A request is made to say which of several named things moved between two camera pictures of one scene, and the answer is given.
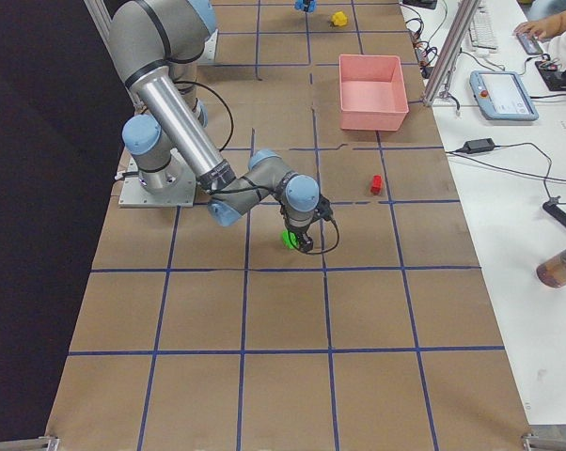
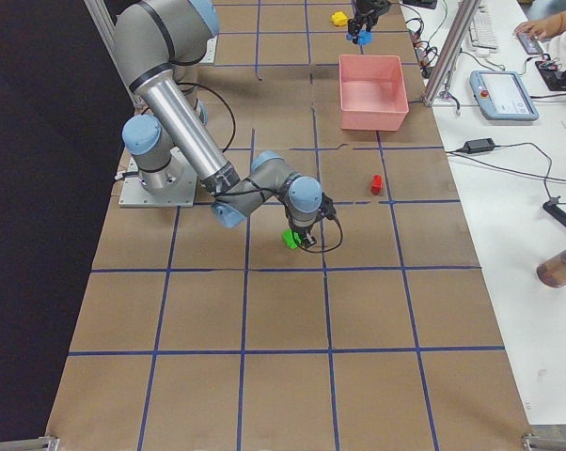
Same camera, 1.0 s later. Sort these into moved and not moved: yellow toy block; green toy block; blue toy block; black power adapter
Moved: blue toy block
Not moved: green toy block; black power adapter; yellow toy block
